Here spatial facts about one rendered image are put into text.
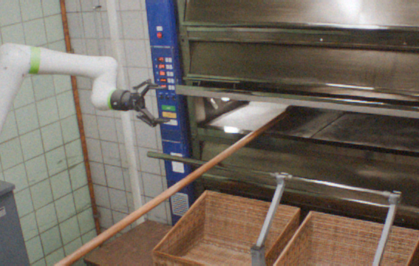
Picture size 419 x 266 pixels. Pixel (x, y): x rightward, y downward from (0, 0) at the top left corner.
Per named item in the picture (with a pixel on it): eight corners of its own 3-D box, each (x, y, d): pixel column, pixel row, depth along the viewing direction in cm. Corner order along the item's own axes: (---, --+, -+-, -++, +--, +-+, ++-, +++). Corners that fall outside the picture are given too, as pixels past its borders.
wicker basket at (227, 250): (210, 235, 328) (205, 188, 319) (304, 257, 296) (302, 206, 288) (153, 278, 291) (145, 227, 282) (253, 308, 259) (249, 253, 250)
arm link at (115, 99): (110, 113, 258) (107, 92, 255) (128, 106, 267) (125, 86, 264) (120, 114, 254) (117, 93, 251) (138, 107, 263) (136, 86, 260)
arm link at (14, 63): (-42, 174, 224) (8, 44, 221) (-45, 162, 238) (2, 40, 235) (-11, 184, 230) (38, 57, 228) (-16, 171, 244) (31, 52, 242)
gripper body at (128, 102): (131, 89, 259) (148, 90, 253) (134, 108, 261) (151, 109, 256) (120, 93, 253) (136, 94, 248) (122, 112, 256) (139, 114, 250)
